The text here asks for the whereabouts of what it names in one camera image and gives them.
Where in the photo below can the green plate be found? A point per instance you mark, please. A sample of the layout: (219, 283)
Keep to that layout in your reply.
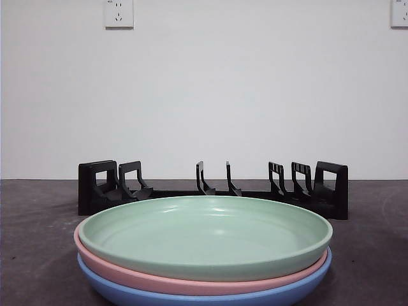
(204, 236)

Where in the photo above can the pink plate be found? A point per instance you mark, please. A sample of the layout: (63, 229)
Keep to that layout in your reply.
(191, 288)

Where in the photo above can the blue plate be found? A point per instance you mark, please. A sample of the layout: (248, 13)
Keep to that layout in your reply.
(143, 298)

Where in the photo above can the black plastic plate rack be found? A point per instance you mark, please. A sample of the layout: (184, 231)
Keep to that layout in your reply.
(338, 191)

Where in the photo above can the white wall socket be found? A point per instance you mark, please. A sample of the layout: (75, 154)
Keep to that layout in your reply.
(400, 14)
(119, 14)

